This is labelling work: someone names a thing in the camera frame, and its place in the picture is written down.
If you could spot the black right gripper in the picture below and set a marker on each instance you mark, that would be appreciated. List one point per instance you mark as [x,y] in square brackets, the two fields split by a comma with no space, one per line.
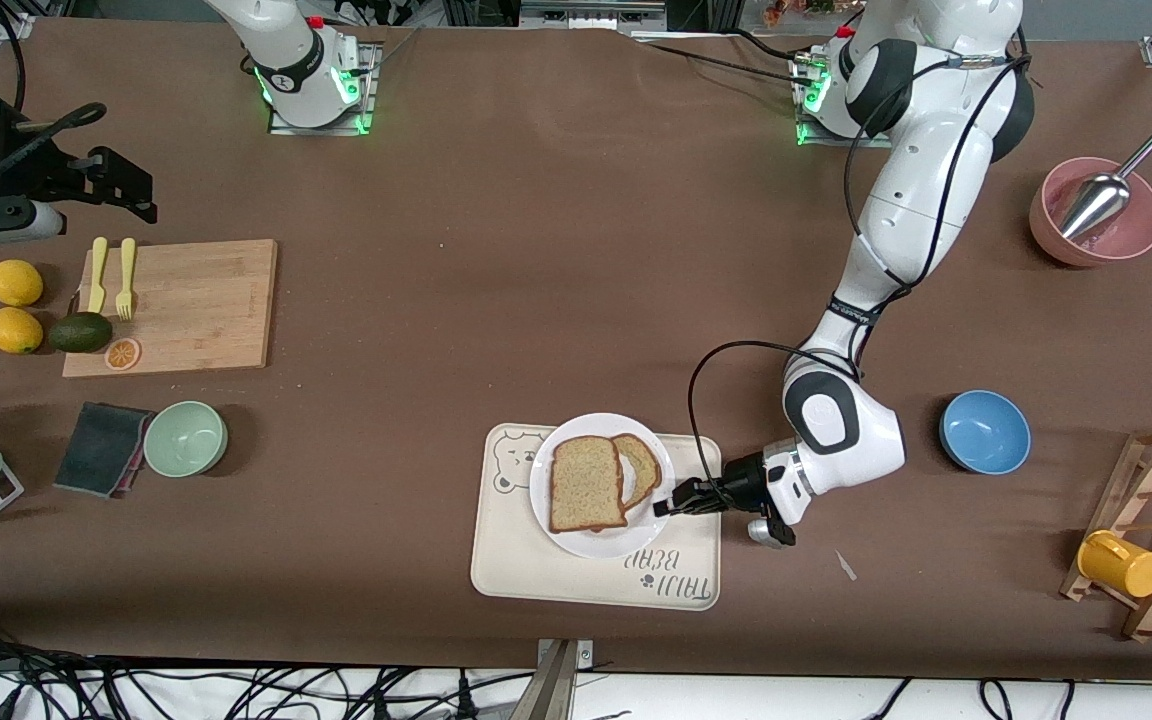
[64,177]

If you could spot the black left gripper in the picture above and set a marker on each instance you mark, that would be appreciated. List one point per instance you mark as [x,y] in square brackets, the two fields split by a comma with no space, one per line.
[741,480]

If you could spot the fried egg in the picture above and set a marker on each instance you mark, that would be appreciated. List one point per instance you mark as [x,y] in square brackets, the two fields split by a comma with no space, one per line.
[627,480]

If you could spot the white round plate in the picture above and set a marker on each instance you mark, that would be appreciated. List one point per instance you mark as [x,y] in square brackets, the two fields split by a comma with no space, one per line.
[601,542]

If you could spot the plain bread slice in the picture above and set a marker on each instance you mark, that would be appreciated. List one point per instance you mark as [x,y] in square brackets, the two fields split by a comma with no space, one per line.
[586,485]

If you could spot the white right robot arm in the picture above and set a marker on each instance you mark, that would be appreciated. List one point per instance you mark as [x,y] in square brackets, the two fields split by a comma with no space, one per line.
[301,75]

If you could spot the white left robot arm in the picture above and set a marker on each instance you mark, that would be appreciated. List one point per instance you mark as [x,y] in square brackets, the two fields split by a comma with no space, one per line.
[926,180]

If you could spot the yellow plastic knife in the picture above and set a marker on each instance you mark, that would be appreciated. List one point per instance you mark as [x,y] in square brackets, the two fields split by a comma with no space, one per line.
[97,275]

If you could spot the yellow plastic fork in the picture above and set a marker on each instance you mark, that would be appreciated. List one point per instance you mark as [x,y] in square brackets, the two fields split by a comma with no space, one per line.
[125,275]

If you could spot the yellow lemon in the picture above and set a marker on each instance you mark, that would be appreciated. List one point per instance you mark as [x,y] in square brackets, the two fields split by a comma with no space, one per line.
[16,282]
[14,331]

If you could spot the green avocado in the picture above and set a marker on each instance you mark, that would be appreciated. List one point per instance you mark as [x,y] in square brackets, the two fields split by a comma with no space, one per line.
[81,333]

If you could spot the wooden cutting board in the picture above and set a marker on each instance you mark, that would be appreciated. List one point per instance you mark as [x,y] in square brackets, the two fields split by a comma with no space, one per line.
[196,310]

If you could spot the small white paper scrap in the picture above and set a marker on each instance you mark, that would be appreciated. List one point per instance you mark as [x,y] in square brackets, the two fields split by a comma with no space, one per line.
[845,566]

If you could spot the orange slice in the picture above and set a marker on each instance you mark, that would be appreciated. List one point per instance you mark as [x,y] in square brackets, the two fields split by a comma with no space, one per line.
[123,354]

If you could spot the cream tray with bear print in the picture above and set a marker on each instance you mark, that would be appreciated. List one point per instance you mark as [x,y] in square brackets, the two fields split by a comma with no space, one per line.
[516,570]

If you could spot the dark grey cloth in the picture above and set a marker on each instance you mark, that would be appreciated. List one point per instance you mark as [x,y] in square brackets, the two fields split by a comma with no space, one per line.
[101,448]

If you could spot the pale green bowl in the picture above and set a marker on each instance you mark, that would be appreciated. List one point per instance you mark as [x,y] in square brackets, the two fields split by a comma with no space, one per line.
[185,440]

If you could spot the pink cloth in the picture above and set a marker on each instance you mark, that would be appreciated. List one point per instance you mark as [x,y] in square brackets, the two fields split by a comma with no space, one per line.
[134,475]

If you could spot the blue bowl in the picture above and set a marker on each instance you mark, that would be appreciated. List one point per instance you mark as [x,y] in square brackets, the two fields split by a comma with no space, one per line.
[985,432]

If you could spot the yellow mug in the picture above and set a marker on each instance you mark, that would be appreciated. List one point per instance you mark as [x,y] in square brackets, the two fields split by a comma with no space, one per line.
[1121,565]

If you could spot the metal scoop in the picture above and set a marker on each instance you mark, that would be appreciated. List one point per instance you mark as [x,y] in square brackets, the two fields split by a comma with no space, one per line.
[1091,205]

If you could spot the pink bowl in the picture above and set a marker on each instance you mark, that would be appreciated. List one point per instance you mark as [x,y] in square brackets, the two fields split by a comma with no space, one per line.
[1136,230]

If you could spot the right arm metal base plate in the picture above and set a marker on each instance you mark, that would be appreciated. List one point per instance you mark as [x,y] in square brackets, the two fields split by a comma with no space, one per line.
[368,90]

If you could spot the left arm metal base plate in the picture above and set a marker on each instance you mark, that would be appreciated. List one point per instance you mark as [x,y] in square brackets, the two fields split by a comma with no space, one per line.
[804,100]

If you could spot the aluminium frame structure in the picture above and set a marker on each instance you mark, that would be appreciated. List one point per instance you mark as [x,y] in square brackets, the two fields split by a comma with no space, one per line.
[586,12]

